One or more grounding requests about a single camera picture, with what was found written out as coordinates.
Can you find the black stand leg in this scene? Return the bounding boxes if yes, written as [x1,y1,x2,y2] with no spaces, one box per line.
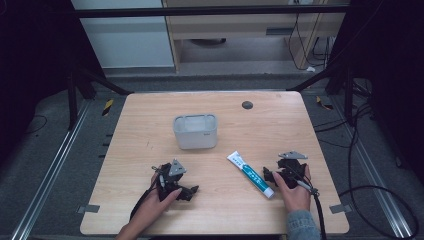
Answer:
[286,63,356,127]
[66,64,134,132]

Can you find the black floor cable loop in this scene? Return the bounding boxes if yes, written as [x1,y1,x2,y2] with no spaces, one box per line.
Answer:
[338,99,420,240]

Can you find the white and teal toothpaste tube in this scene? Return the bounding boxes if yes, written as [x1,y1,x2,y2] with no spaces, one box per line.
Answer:
[226,150,276,200]

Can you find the grey table bracket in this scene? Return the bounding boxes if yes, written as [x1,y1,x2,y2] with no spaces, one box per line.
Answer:
[329,203,353,215]
[76,204,101,214]

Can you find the white cabinet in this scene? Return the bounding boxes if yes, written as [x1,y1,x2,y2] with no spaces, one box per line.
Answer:
[70,0,176,69]

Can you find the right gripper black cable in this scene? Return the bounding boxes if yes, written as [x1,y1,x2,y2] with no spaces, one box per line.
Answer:
[290,166,328,240]

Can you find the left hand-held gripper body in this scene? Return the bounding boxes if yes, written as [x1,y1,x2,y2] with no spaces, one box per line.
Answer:
[151,158,188,202]

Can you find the person's right hand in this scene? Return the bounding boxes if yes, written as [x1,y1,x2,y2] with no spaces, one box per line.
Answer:
[272,163,312,213]

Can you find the yellow black hazard tape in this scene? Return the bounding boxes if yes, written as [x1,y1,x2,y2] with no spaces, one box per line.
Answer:
[315,95,334,111]
[101,98,115,117]

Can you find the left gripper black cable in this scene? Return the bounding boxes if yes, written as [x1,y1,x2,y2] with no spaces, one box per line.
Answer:
[129,165,165,221]

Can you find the white rectangular plastic container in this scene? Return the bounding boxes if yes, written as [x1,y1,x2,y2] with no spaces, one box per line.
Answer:
[172,113,219,150]

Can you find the aluminium floor rail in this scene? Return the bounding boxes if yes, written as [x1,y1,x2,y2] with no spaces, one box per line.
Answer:
[329,94,414,239]
[11,99,93,240]

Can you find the hanging black cables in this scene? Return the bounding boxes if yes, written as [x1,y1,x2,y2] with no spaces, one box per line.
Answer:
[287,0,334,72]

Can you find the light wooden desk furniture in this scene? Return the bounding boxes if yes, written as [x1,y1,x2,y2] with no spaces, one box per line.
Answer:
[161,0,351,73]

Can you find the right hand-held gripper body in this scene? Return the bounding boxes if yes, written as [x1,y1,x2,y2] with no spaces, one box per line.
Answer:
[273,150,309,190]

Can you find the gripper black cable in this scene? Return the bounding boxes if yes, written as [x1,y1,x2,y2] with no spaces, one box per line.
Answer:
[290,166,328,240]
[129,165,165,221]

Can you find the person's left hand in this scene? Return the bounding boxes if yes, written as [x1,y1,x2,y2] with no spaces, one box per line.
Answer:
[130,171,183,233]

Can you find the black metal frame bar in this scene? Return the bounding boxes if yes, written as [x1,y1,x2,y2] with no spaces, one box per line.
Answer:
[71,4,351,19]

